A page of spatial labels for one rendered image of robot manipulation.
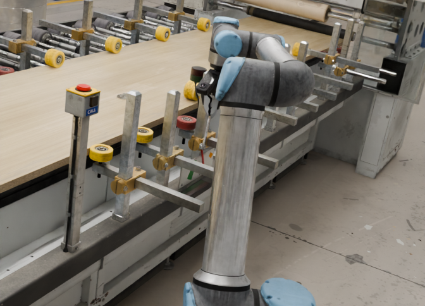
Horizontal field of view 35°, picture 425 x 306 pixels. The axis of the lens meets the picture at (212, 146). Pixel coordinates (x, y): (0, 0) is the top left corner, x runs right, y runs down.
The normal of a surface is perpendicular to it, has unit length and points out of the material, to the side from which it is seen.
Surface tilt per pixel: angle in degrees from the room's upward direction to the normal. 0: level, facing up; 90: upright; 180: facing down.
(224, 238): 70
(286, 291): 5
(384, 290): 0
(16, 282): 0
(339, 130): 90
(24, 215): 90
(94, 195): 90
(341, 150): 90
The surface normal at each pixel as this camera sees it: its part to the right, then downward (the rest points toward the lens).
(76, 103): -0.48, 0.26
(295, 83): 0.58, 0.01
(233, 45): -0.04, 0.39
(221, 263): -0.16, 0.00
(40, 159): 0.15, -0.92
